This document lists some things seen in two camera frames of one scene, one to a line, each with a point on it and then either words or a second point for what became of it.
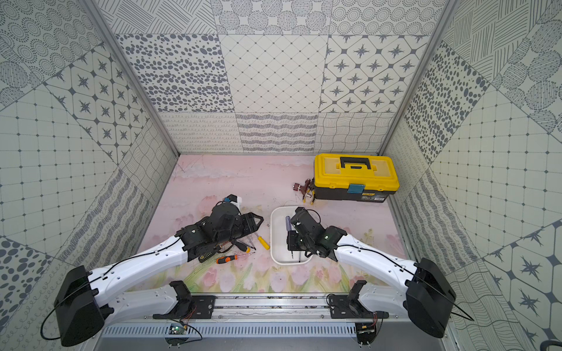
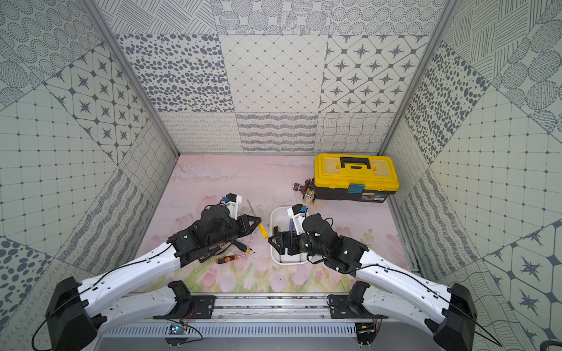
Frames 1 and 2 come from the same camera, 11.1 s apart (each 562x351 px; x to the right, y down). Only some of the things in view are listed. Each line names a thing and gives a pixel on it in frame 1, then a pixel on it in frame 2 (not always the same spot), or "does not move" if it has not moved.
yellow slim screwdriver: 265,244 → 262,227
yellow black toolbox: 350,177 does not move
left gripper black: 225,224 does not move
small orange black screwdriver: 222,259 does not move
